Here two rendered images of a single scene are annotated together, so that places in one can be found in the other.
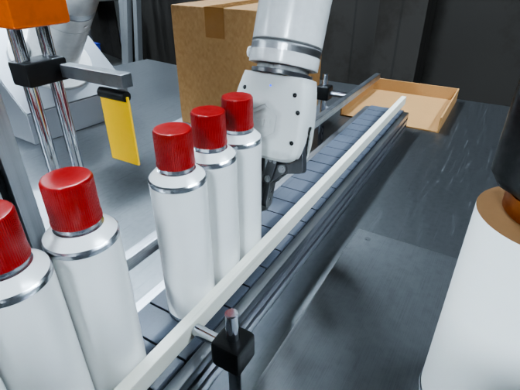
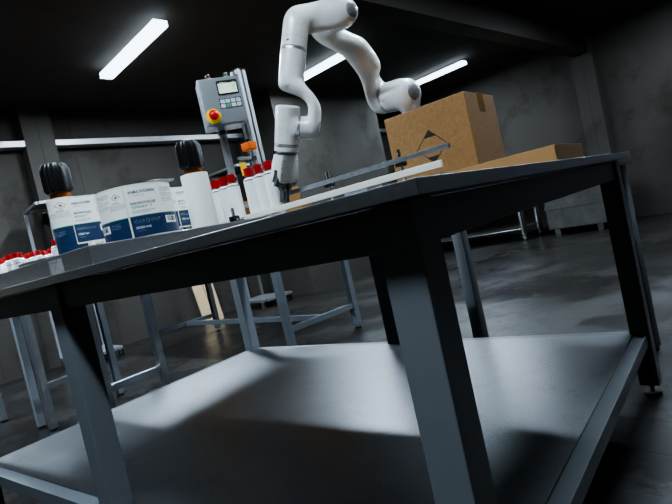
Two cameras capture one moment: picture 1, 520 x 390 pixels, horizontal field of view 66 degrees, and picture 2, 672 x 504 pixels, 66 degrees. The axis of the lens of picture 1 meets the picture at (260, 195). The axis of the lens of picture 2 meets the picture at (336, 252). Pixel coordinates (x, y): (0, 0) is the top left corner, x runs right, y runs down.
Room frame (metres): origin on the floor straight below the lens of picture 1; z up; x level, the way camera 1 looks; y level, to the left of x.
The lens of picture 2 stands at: (0.84, -1.83, 0.79)
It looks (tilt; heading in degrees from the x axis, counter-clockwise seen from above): 3 degrees down; 98
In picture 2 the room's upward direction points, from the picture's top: 13 degrees counter-clockwise
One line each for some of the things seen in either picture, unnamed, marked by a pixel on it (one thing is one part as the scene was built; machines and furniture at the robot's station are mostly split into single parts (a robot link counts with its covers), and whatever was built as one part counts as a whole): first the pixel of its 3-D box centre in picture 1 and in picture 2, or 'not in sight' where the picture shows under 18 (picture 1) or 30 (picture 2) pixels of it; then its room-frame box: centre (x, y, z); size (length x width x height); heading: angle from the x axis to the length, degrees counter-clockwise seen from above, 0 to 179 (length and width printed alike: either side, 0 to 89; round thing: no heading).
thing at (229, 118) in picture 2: not in sight; (222, 104); (0.24, 0.22, 1.38); 0.17 x 0.10 x 0.19; 24
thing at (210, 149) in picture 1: (213, 203); (263, 192); (0.36, 0.05, 0.98); 0.05 x 0.05 x 0.20
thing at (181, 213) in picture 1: (183, 228); (253, 195); (0.32, 0.07, 0.98); 0.05 x 0.05 x 0.20
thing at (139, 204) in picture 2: not in sight; (138, 214); (0.12, -0.44, 0.95); 0.20 x 0.20 x 0.14
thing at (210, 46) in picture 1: (253, 61); (446, 146); (1.04, 0.02, 0.99); 0.30 x 0.24 x 0.27; 149
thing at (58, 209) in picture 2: not in sight; (63, 209); (-0.17, -0.33, 1.04); 0.09 x 0.09 x 0.29
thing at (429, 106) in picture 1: (401, 101); (510, 166); (1.14, -0.41, 0.85); 0.30 x 0.26 x 0.04; 149
